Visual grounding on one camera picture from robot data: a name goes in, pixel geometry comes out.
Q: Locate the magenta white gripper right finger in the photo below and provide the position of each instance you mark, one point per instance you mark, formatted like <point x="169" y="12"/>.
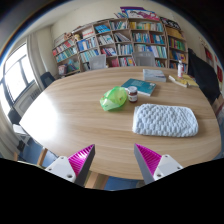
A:
<point x="154" y="166"/>

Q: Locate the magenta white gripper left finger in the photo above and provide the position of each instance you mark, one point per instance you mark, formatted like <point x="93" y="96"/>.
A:
<point x="75" y="167"/>

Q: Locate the white folded towel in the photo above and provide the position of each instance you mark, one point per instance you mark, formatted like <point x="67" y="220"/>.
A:
<point x="163" y="120"/>

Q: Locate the teal book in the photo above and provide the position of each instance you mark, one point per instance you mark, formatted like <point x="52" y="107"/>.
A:
<point x="143" y="87"/>

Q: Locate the green plastic bag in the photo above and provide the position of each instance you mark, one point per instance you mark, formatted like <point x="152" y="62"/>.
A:
<point x="113" y="98"/>

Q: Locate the small jar red label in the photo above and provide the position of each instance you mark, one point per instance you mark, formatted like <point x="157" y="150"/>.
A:
<point x="132" y="94"/>

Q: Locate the white radiator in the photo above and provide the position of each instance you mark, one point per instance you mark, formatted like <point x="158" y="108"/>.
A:
<point x="27" y="98"/>

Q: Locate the grey white book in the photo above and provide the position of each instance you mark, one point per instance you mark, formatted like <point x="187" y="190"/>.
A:
<point x="153" y="75"/>

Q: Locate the yellow book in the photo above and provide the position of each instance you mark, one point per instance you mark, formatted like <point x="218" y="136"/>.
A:
<point x="185" y="81"/>

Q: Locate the dark blue armchair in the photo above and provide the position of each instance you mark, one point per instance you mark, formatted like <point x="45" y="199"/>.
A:
<point x="47" y="79"/>

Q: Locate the white spray bottle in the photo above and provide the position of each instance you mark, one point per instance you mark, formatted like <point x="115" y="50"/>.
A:
<point x="180" y="69"/>

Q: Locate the dark jacket on chair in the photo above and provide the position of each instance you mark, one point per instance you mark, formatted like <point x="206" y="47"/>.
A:
<point x="205" y="76"/>

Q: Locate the window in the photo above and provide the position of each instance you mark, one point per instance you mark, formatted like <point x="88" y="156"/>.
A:
<point x="18" y="76"/>

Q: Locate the grey chair right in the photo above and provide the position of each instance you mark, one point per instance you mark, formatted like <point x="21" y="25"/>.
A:
<point x="144" y="58"/>

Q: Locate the grey chair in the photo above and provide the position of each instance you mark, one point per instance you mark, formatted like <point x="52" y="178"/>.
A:
<point x="144" y="58"/>
<point x="97" y="62"/>

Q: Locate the grey chair left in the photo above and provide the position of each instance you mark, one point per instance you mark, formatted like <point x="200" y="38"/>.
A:
<point x="97" y="62"/>

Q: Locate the wooden bookshelf with books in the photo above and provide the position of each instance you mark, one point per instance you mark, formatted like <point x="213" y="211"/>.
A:
<point x="118" y="39"/>

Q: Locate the colourful boxes atop shelf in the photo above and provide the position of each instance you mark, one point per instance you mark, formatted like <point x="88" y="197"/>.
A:
<point x="137" y="12"/>

